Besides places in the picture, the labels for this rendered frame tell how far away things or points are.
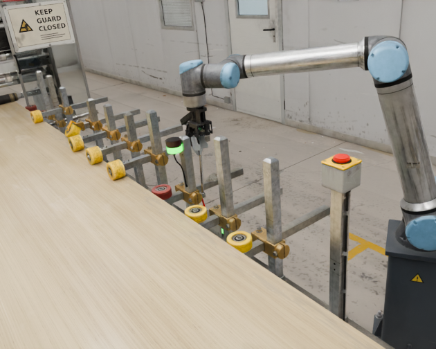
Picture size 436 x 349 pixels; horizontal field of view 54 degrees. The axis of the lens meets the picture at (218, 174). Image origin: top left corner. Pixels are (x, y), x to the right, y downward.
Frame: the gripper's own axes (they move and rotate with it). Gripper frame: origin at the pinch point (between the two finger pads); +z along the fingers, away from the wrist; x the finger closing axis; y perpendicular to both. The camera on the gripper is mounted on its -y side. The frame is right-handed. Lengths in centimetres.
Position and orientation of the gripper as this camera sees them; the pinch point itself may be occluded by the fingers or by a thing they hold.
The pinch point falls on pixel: (197, 151)
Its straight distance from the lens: 178.4
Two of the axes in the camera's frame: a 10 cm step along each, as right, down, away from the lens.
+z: 0.9, 9.1, 4.1
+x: 8.0, -3.1, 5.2
